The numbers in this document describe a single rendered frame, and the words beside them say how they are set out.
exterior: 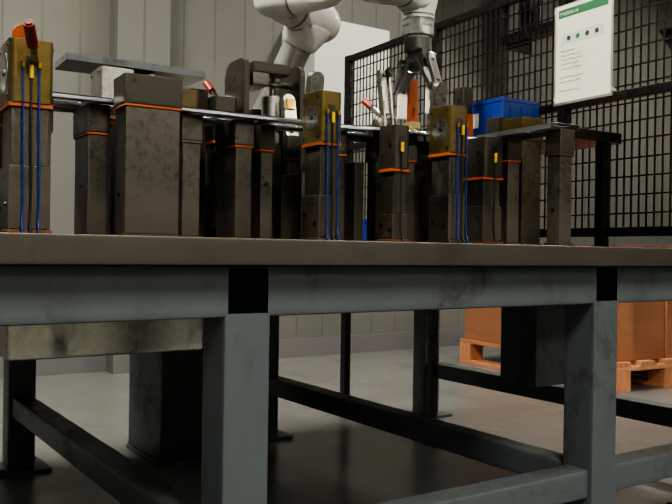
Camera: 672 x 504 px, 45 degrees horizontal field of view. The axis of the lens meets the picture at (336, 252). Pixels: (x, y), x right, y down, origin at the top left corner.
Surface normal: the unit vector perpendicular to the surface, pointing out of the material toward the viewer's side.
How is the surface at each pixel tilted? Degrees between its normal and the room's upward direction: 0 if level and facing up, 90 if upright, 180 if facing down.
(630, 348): 90
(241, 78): 90
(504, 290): 90
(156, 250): 90
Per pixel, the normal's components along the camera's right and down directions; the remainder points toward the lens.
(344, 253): 0.56, 0.01
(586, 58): -0.85, -0.01
